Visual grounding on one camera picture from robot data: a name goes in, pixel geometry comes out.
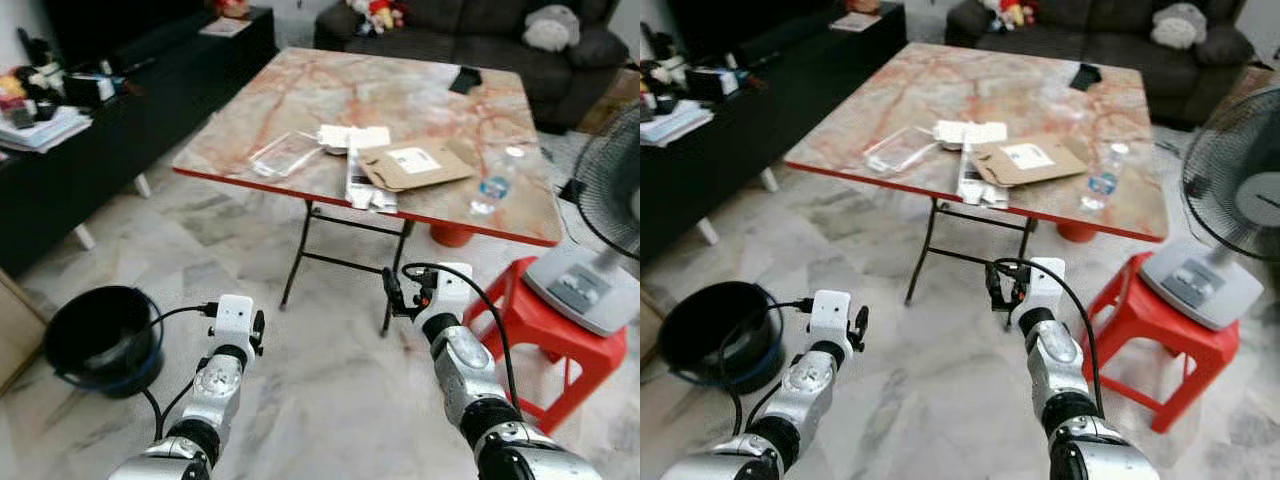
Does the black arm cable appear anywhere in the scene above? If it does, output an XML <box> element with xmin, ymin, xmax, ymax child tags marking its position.
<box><xmin>120</xmin><ymin>303</ymin><xmax>219</xmax><ymax>441</ymax></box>
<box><xmin>718</xmin><ymin>297</ymin><xmax>816</xmax><ymax>436</ymax></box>
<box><xmin>400</xmin><ymin>261</ymin><xmax>522</xmax><ymax>413</ymax></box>
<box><xmin>992</xmin><ymin>257</ymin><xmax>1104</xmax><ymax>417</ymax></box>

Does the black round rubbish bin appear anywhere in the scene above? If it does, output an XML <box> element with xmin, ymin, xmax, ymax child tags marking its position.
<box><xmin>43</xmin><ymin>285</ymin><xmax>165</xmax><ymax>399</ymax></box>
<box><xmin>658</xmin><ymin>281</ymin><xmax>786</xmax><ymax>394</ymax></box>

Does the grey plush toy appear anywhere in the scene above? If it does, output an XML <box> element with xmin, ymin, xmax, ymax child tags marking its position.
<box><xmin>1150</xmin><ymin>3</ymin><xmax>1208</xmax><ymax>51</ymax></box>
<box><xmin>522</xmin><ymin>5</ymin><xmax>582</xmax><ymax>53</ymax></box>

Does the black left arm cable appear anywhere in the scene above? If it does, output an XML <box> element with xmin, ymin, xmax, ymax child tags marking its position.
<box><xmin>120</xmin><ymin>303</ymin><xmax>219</xmax><ymax>441</ymax></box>
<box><xmin>718</xmin><ymin>297</ymin><xmax>816</xmax><ymax>436</ymax></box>

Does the black low cabinet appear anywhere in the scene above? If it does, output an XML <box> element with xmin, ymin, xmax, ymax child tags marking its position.
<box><xmin>640</xmin><ymin>3</ymin><xmax>908</xmax><ymax>263</ymax></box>
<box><xmin>0</xmin><ymin>8</ymin><xmax>278</xmax><ymax>277</ymax></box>

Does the brown cardboard box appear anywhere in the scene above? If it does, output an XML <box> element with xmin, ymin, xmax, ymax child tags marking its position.
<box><xmin>0</xmin><ymin>270</ymin><xmax>47</xmax><ymax>396</ymax></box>

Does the clear plastic water bottle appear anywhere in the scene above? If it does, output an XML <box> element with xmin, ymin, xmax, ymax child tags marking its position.
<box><xmin>1080</xmin><ymin>142</ymin><xmax>1131</xmax><ymax>213</ymax></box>
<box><xmin>469</xmin><ymin>146</ymin><xmax>528</xmax><ymax>217</ymax></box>

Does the black and white plush toy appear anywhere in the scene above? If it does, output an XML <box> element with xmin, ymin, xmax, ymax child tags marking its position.
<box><xmin>17</xmin><ymin>38</ymin><xmax>66</xmax><ymax>101</ymax></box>
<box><xmin>642</xmin><ymin>35</ymin><xmax>691</xmax><ymax>96</ymax></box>

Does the marble top folding table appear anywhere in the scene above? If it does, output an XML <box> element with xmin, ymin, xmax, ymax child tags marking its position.
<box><xmin>172</xmin><ymin>47</ymin><xmax>566</xmax><ymax>337</ymax></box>
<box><xmin>783</xmin><ymin>42</ymin><xmax>1169</xmax><ymax>331</ymax></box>

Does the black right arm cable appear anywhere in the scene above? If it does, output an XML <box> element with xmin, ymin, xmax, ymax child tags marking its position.
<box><xmin>992</xmin><ymin>257</ymin><xmax>1104</xmax><ymax>417</ymax></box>
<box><xmin>400</xmin><ymin>261</ymin><xmax>522</xmax><ymax>413</ymax></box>

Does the black television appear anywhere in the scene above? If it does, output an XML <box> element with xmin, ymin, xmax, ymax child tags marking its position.
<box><xmin>665</xmin><ymin>0</ymin><xmax>851</xmax><ymax>61</ymax></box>
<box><xmin>42</xmin><ymin>0</ymin><xmax>216</xmax><ymax>66</ymax></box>

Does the brown cardboard mailer envelope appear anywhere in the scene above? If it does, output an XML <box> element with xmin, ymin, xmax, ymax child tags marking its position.
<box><xmin>968</xmin><ymin>135</ymin><xmax>1091</xmax><ymax>188</ymax></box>
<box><xmin>357</xmin><ymin>140</ymin><xmax>475</xmax><ymax>192</ymax></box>

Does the white crumpled paper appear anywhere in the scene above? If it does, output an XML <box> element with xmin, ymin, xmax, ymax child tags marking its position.
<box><xmin>317</xmin><ymin>125</ymin><xmax>392</xmax><ymax>156</ymax></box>
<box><xmin>933</xmin><ymin>120</ymin><xmax>1009</xmax><ymax>151</ymax></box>

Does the stack of white papers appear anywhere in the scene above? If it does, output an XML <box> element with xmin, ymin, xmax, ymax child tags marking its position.
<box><xmin>640</xmin><ymin>98</ymin><xmax>716</xmax><ymax>148</ymax></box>
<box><xmin>0</xmin><ymin>105</ymin><xmax>93</xmax><ymax>153</ymax></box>

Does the small black and white box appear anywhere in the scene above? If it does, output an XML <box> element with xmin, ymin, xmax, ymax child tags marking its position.
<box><xmin>685</xmin><ymin>65</ymin><xmax>741</xmax><ymax>101</ymax></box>
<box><xmin>62</xmin><ymin>72</ymin><xmax>119</xmax><ymax>106</ymax></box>

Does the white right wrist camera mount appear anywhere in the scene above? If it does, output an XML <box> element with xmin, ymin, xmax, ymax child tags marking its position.
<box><xmin>1026</xmin><ymin>258</ymin><xmax>1067</xmax><ymax>313</ymax></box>
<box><xmin>432</xmin><ymin>263</ymin><xmax>474</xmax><ymax>319</ymax></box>

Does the dark grey sofa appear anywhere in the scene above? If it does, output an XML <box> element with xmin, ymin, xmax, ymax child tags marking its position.
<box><xmin>313</xmin><ymin>0</ymin><xmax>631</xmax><ymax>131</ymax></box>
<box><xmin>945</xmin><ymin>0</ymin><xmax>1256</xmax><ymax>129</ymax></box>

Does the clear plastic packaging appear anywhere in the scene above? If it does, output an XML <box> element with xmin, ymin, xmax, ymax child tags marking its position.
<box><xmin>863</xmin><ymin>125</ymin><xmax>941</xmax><ymax>176</ymax></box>
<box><xmin>248</xmin><ymin>130</ymin><xmax>323</xmax><ymax>180</ymax></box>

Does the grey standing fan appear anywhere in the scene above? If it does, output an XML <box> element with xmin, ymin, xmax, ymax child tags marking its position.
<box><xmin>522</xmin><ymin>100</ymin><xmax>641</xmax><ymax>337</ymax></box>
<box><xmin>1138</xmin><ymin>85</ymin><xmax>1280</xmax><ymax>332</ymax></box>

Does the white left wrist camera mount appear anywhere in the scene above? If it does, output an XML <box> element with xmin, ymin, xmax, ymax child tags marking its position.
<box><xmin>808</xmin><ymin>290</ymin><xmax>853</xmax><ymax>346</ymax></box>
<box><xmin>212</xmin><ymin>295</ymin><xmax>257</xmax><ymax>351</ymax></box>

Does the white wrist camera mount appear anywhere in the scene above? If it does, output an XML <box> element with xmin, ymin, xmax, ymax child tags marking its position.
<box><xmin>212</xmin><ymin>295</ymin><xmax>257</xmax><ymax>351</ymax></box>
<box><xmin>432</xmin><ymin>263</ymin><xmax>474</xmax><ymax>319</ymax></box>
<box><xmin>808</xmin><ymin>290</ymin><xmax>853</xmax><ymax>346</ymax></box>
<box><xmin>1026</xmin><ymin>258</ymin><xmax>1067</xmax><ymax>313</ymax></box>

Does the red and yellow plush toy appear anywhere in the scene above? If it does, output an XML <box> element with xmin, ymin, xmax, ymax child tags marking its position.
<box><xmin>980</xmin><ymin>0</ymin><xmax>1036</xmax><ymax>29</ymax></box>
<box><xmin>347</xmin><ymin>0</ymin><xmax>408</xmax><ymax>34</ymax></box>

